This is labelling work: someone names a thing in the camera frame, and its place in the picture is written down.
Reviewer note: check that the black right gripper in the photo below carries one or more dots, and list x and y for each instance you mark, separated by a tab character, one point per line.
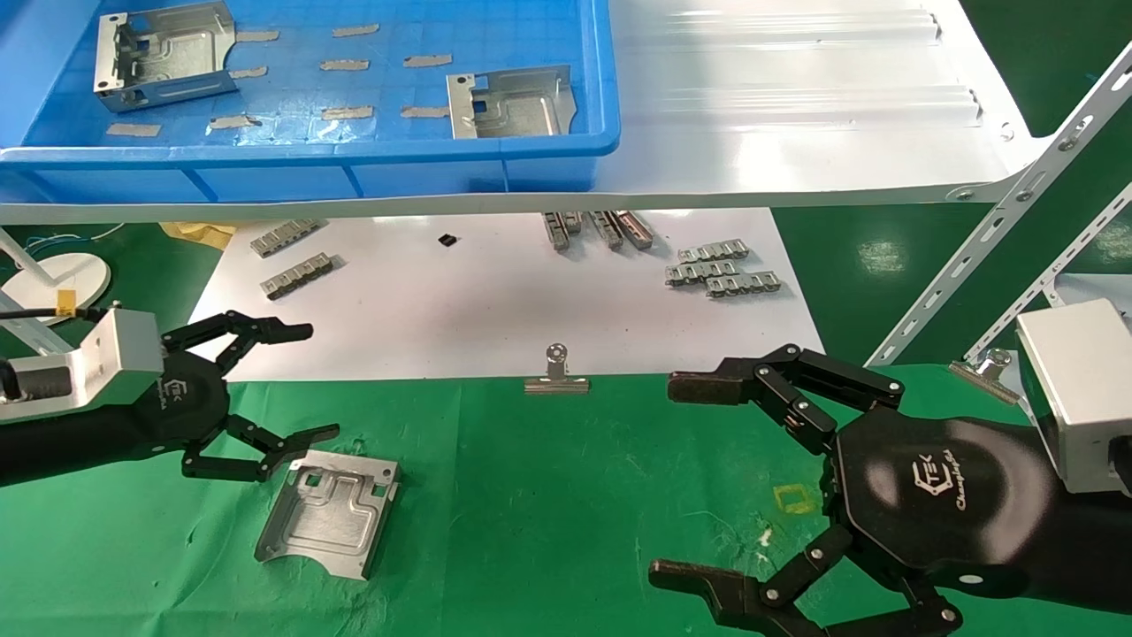
937	495

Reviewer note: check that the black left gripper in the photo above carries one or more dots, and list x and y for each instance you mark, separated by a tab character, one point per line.
190	402

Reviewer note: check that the stamped sheet metal bracket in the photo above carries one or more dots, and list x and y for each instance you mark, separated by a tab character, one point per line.
517	106
327	522
172	62

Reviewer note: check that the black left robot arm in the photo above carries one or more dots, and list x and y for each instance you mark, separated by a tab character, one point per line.
71	442

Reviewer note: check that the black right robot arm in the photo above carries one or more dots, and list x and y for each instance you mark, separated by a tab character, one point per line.
1092	540

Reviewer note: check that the small slotted metal strip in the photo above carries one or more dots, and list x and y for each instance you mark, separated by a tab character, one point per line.
574	222
555	232
286	238
699	273
301	276
743	285
715	250
606	230

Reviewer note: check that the green cloth mat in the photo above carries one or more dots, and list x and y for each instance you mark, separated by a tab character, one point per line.
548	495

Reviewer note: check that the white board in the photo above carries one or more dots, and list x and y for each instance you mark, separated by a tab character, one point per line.
442	310

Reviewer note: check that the yellow crumpled cloth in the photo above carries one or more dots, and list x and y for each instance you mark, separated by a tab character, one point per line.
199	234

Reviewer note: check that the silver binder clip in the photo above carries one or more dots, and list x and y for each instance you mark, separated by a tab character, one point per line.
557	384
983	373

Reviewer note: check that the metal strips centre group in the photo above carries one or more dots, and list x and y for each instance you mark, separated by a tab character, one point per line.
635	230

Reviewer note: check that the white round stand base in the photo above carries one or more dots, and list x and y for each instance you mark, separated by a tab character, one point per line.
35	279

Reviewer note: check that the white sheet metal shelf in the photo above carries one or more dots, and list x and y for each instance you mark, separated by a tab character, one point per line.
796	133

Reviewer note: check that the blue plastic bin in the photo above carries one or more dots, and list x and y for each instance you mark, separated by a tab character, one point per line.
513	35

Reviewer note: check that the white perforated angle bar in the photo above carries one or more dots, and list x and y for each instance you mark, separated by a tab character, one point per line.
1017	200
1061	270

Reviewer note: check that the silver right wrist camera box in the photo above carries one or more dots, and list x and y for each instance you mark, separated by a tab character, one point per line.
1074	394

